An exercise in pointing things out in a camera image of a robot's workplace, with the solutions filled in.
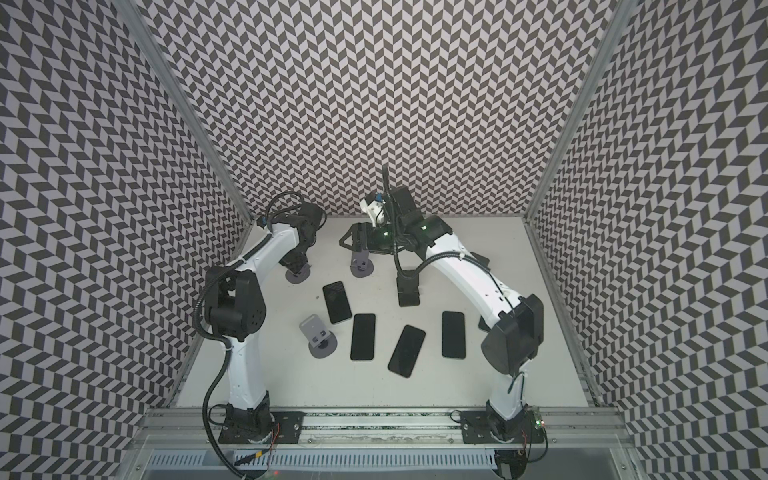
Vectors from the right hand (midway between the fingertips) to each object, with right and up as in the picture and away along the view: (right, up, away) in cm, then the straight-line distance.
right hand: (349, 253), depth 73 cm
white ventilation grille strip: (-5, -48, -4) cm, 49 cm away
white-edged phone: (+2, -25, +14) cm, 29 cm away
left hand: (-23, +2, +20) cm, 31 cm away
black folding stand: (+15, -9, +17) cm, 25 cm away
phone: (-9, -17, +25) cm, 32 cm away
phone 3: (+29, -25, +15) cm, 41 cm away
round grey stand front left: (-9, -25, +7) cm, 27 cm away
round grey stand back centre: (-1, -5, +27) cm, 27 cm away
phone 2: (+15, -29, +13) cm, 35 cm away
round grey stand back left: (-21, -9, +24) cm, 32 cm away
